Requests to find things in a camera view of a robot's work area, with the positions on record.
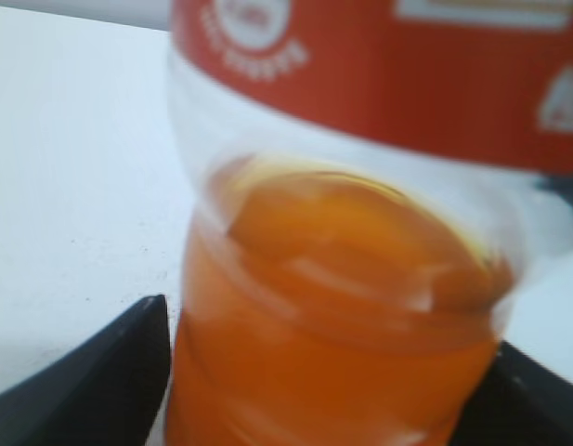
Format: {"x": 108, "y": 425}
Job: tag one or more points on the orange soda plastic bottle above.
{"x": 376, "y": 183}

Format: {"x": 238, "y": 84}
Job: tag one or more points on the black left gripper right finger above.
{"x": 519, "y": 402}

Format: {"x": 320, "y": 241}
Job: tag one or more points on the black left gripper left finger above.
{"x": 108, "y": 391}

